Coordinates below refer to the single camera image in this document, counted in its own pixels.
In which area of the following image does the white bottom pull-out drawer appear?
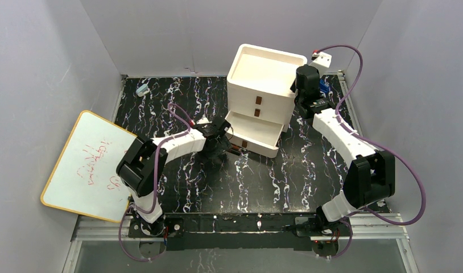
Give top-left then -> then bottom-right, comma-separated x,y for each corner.
225,111 -> 283,158

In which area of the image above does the white drawer organizer box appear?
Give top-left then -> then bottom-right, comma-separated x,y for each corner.
226,44 -> 307,131

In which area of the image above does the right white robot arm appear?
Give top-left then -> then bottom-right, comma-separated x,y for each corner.
291,64 -> 395,230

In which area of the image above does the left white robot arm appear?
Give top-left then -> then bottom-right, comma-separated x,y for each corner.
116,117 -> 232,225

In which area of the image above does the blue stapler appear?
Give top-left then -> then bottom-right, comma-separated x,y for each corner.
319,79 -> 330,95

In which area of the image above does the small white blue clip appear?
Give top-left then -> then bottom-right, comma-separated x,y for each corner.
135,84 -> 150,97

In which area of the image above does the yellow framed whiteboard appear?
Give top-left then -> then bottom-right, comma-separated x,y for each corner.
40,110 -> 136,223

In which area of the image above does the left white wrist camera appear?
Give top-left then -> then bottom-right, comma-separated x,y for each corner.
196,117 -> 210,125

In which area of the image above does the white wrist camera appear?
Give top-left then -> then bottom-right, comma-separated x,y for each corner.
310,52 -> 332,76
196,117 -> 210,125

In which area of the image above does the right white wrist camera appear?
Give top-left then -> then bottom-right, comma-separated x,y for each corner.
310,52 -> 332,76

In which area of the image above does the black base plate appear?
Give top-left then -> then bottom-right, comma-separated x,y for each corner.
127,213 -> 350,255

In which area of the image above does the aluminium rail frame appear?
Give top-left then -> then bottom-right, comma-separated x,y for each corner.
61,69 -> 419,273

